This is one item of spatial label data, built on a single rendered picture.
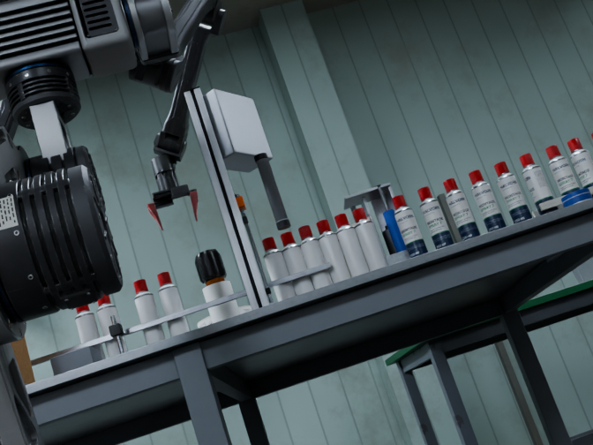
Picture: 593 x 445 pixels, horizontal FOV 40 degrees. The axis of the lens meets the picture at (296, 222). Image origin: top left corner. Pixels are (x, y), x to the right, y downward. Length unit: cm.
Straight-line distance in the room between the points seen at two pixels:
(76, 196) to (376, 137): 464
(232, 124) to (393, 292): 68
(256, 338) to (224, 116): 67
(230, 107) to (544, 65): 419
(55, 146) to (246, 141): 71
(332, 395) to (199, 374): 341
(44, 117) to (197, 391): 63
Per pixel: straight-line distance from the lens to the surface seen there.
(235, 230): 207
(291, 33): 562
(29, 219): 103
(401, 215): 222
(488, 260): 180
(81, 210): 102
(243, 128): 219
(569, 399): 550
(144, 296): 221
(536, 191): 230
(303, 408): 509
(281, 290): 216
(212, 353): 175
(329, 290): 171
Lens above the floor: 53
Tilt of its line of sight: 15 degrees up
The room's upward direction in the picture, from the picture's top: 19 degrees counter-clockwise
